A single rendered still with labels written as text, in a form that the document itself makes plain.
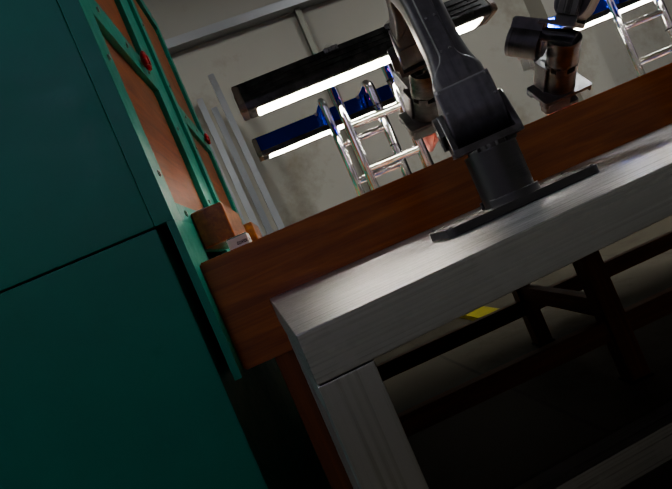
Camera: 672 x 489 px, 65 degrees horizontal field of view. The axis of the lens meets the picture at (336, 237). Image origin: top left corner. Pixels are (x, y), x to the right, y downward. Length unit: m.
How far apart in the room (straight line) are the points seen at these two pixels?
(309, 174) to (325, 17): 1.16
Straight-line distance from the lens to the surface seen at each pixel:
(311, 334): 0.38
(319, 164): 3.82
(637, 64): 1.99
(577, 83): 1.15
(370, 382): 0.40
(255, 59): 4.00
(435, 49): 0.69
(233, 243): 0.89
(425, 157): 1.39
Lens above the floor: 0.73
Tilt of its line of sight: 1 degrees down
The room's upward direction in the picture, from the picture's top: 23 degrees counter-clockwise
